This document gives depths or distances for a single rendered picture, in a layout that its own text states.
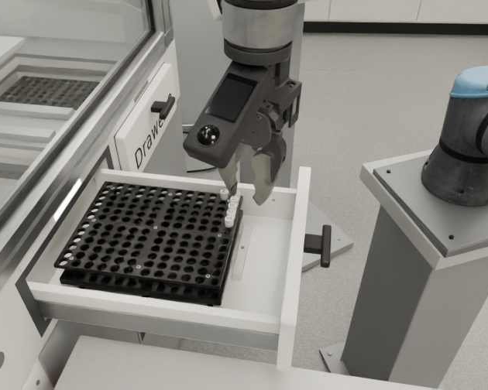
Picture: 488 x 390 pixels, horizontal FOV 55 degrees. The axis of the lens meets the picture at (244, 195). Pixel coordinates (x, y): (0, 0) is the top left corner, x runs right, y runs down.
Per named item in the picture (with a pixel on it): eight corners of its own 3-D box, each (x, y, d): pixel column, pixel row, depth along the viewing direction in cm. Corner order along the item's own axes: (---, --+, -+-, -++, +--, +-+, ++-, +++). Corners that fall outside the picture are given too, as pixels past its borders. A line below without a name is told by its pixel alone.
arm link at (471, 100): (480, 117, 93) (500, 50, 84) (531, 153, 83) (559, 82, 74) (426, 129, 90) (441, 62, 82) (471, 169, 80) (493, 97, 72)
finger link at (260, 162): (294, 189, 64) (291, 128, 58) (275, 215, 60) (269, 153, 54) (273, 184, 65) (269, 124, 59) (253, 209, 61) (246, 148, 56)
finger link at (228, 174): (252, 176, 66) (262, 123, 60) (230, 200, 62) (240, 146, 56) (232, 166, 67) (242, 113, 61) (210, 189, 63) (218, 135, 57)
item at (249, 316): (294, 215, 79) (297, 187, 75) (277, 354, 59) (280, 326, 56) (68, 190, 84) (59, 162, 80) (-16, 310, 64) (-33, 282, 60)
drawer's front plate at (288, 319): (305, 217, 81) (311, 165, 73) (290, 374, 59) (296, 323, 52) (294, 215, 81) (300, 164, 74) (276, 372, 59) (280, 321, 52)
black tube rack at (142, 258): (242, 225, 76) (242, 195, 72) (221, 316, 63) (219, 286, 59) (111, 210, 79) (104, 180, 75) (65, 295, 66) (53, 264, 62)
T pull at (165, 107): (176, 101, 94) (175, 95, 93) (165, 121, 89) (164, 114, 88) (158, 100, 95) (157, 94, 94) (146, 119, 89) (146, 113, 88)
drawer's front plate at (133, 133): (176, 107, 108) (172, 63, 101) (134, 188, 86) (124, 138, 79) (169, 107, 108) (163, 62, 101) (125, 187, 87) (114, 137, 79)
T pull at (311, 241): (330, 230, 67) (331, 223, 66) (328, 270, 61) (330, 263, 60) (304, 227, 67) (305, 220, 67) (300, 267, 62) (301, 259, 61)
